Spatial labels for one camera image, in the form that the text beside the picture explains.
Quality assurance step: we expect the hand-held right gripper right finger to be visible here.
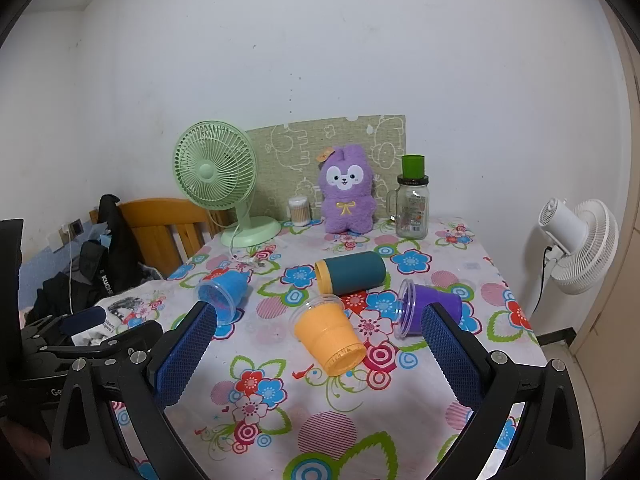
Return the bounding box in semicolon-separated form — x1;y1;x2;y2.
421;304;588;480

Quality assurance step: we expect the white charger cable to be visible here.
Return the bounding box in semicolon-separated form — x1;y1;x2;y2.
60;227;78;313

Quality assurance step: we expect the cotton swab container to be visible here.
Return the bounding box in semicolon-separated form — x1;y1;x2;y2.
287;196;312;225

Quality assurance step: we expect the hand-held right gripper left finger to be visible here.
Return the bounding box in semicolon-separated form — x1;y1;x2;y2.
48;301;217;480

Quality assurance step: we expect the white clip fan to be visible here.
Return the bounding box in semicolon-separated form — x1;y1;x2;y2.
538;198;620;296

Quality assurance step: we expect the white fan cable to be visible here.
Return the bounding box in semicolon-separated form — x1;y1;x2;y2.
227;242;268;272

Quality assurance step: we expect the green desk fan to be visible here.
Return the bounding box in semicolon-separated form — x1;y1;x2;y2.
173;120;282;248

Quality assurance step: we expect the black fan cable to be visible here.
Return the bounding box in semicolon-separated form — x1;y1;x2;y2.
530;245;552;332

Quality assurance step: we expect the dark clothes pile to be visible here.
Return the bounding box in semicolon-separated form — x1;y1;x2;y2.
24;260;151;328

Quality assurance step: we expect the purple plastic cup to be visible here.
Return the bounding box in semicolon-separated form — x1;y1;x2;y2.
393;278;463;340

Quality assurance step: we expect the green animal print board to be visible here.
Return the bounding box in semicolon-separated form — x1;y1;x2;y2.
245;115;407;222

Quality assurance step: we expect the floral tablecloth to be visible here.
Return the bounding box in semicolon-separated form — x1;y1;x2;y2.
102;215;548;480

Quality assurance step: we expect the person's left hand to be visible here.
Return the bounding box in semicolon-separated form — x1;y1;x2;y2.
0;420;52;461

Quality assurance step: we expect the purple plush rabbit toy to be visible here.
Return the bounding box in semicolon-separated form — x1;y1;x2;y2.
316;144;378;235

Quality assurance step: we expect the teal cup with yellow rim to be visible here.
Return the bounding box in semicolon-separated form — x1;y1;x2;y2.
314;251;387;296

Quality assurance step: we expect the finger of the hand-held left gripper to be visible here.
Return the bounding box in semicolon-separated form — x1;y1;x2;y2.
22;306;108;348

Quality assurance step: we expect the wooden chair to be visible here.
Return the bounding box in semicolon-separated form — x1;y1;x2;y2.
90;199;236;278

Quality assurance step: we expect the black bag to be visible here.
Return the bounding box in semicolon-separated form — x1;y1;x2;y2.
80;194;166;296

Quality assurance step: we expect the blue plastic cup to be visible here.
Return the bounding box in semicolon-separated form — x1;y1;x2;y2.
195;268;251;324

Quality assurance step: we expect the orange plastic cup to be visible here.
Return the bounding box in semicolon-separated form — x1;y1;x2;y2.
293;294;367;377

